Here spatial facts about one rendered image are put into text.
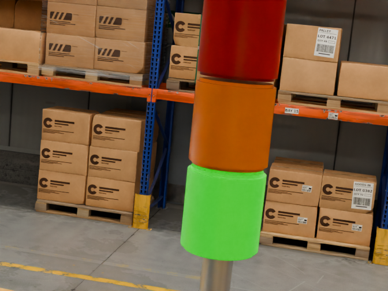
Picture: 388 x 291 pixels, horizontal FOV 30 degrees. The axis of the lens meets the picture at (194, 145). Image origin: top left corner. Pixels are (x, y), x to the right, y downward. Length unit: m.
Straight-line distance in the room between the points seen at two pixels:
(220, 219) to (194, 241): 0.02
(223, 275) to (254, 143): 0.09
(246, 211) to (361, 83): 7.49
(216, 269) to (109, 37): 7.81
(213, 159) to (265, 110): 0.04
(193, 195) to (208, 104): 0.06
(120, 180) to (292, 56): 2.41
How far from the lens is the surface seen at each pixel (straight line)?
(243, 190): 0.44
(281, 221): 8.18
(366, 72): 7.92
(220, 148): 0.43
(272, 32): 0.43
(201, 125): 0.44
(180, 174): 9.51
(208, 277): 0.47
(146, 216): 8.29
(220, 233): 0.44
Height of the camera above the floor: 2.30
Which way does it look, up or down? 9 degrees down
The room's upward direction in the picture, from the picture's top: 6 degrees clockwise
